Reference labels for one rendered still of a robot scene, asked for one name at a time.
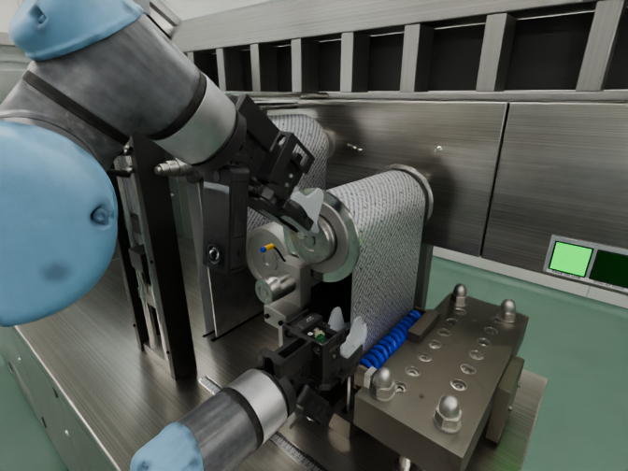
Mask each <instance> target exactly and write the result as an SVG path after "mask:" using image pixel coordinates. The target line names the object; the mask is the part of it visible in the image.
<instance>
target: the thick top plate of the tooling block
mask: <svg viewBox="0 0 628 471"><path fill-rule="evenodd" d="M451 293H452V291H451V292H450V293H449V294H448V295H447V296H446V297H445V298H444V299H443V300H442V301H441V303H440V304H439V305H438V306H437V307H436V308H435V309H434V311H437V312H439V313H440V316H439V321H438V322H437V323H436V324H435V326H434V327H433V328H432V329H431V330H430V332H429V333H428V334H427V335H426V336H425V337H424V339H423V340H422V341H421V342H420V343H419V344H418V343H416V342H414V341H411V340H409V339H406V341H405V342H404V343H403V344H402V345H401V346H400V347H399V348H398V349H397V350H396V351H395V352H394V353H393V355H392V356H391V357H390V358H389V359H388V360H387V361H386V362H385V363H384V364H383V365H382V366H381V367H387V368H389V369H390V370H391V372H392V381H393V382H394V398H393V400H391V401H389V402H380V401H378V400H376V399H374V398H373V397H372V395H371V393H370V388H371V387H370V388H369V389H368V388H366V387H365V386H363V387H362V388H361V389H360V390H359V391H358V392H357V393H356V394H355V401H354V419H353V424H355V425H356V426H358V427H359V428H361V429H362V430H364V431H365V432H367V433H369V434H370V435H371V436H373V437H374V438H376V439H377V440H379V441H380V442H382V443H383V444H385V445H386V446H388V447H390V448H391V449H393V450H395V451H396V452H398V453H399V454H401V455H402V456H404V457H405V458H407V459H409V460H410V461H411V462H412V463H414V464H416V465H417V466H419V467H420V468H422V469H423V470H425V471H464V470H465V469H466V467H467V465H468V462H469V460H470V458H471V456H472V453H473V451H474V449H475V447H476V445H477V443H478V440H479V437H480V435H481V433H482V431H483V429H484V426H485V424H486V422H487V420H488V418H489V416H490V414H491V412H492V406H493V402H494V398H495V395H496V390H497V387H498V385H499V382H500V380H501V378H502V376H503V375H504V373H505V371H506V368H507V365H508V363H509V361H510V359H511V356H512V355H515V356H516V355H517V353H518V351H519V349H520V346H521V343H522V341H523V338H524V334H525V331H526V327H527V323H528V320H529V316H527V315H524V314H521V313H519V312H517V314H516V322H515V323H504V322H501V321H499V320H497V319H496V314H497V313H498V309H499V306H496V305H493V304H490V303H487V302H484V301H481V300H478V299H476V298H472V297H469V296H467V306H465V307H457V306H455V305H453V304H451V303H450V298H451ZM446 394H451V395H454V396H455V397H456V398H457V399H458V401H459V402H460V407H461V409H460V411H461V412H462V417H461V425H462V426H461V430H460V431H459V432H458V433H456V434H447V433H444V432H442V431H441V430H439V429H438V428H437V427H436V426H435V424H434V421H433V416H434V414H435V410H436V408H437V406H438V405H439V402H440V400H441V398H442V397H443V396H444V395H446Z"/></svg>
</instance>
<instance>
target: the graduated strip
mask: <svg viewBox="0 0 628 471"><path fill-rule="evenodd" d="M198 382H199V383H200V384H202V385H203V386H204V387H205V388H207V389H208V390H209V391H210V392H211V393H213V394H215V393H217V392H218V391H219V390H221V389H222V387H221V386H220V385H219V384H218V383H216V382H215V381H214V380H213V379H211V378H210V377H208V376H204V377H203V378H201V379H199V380H198ZM269 440H270V441H271V442H272V443H273V444H275V445H276V446H277V447H278V448H280V449H281V450H282V451H283V452H285V453H286V454H287V455H288V456H290V457H291V458H292V459H293V460H294V461H296V462H297V463H298V464H300V465H301V466H302V467H303V468H304V469H306V471H328V470H327V469H326V468H325V467H323V466H322V465H321V464H319V463H318V462H317V461H315V460H314V459H313V458H312V457H310V456H309V455H308V454H306V453H305V452H304V451H303V450H301V449H300V448H299V447H297V446H296V445H295V444H293V442H292V441H291V440H289V439H288V438H287V437H285V436H284V435H283V434H281V433H280V432H279V431H276V432H275V433H274V434H273V435H272V436H271V437H270V438H269Z"/></svg>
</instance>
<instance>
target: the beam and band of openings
mask: <svg viewBox="0 0 628 471"><path fill-rule="evenodd" d="M586 11H592V12H586ZM579 12H584V13H579ZM570 13H576V14H570ZM562 14H567V15H562ZM553 15H559V16H553ZM545 16H550V17H545ZM537 17H542V18H537ZM528 18H533V19H528ZM521 19H525V20H521ZM479 23H484V24H479ZM470 24H475V25H470ZM462 25H467V26H462ZM454 26H459V27H454ZM446 27H450V28H446ZM437 28H442V29H437ZM164 30H165V31H166V32H167V33H168V35H169V37H170V39H171V41H172V42H173V43H174V44H175V45H176V46H177V47H178V48H179V49H180V50H181V51H182V52H183V53H184V54H185V55H186V56H187V57H188V58H189V59H190V60H191V61H192V62H193V63H194V64H195V65H196V66H197V68H198V69H199V70H200V71H201V72H203V73H204V74H205V75H206V76H207V77H208V78H209V79H210V80H211V81H212V82H213V83H214V84H215V85H216V86H217V87H218V88H219V89H220V90H221V91H223V92H315V93H319V92H340V93H328V98H327V99H390V100H500V101H610V102H628V91H604V90H628V0H302V1H297V2H292V3H288V4H283V5H279V6H274V7H266V8H261V9H257V10H253V11H248V12H243V13H238V14H235V15H230V16H225V17H220V18H216V19H212V20H207V21H199V22H195V23H190V24H185V25H181V26H176V27H172V28H167V29H164ZM397 33H400V34H397ZM388 34H391V35H388ZM380 35H383V36H380ZM338 39H341V40H338ZM330 40H334V41H330ZM322 41H325V42H322ZM288 45H291V46H288ZM281 46H283V47H281ZM214 53H217V54H214ZM528 90H576V91H575V92H505V91H528ZM394 91H400V93H369V92H394ZM429 91H475V92H429Z"/></svg>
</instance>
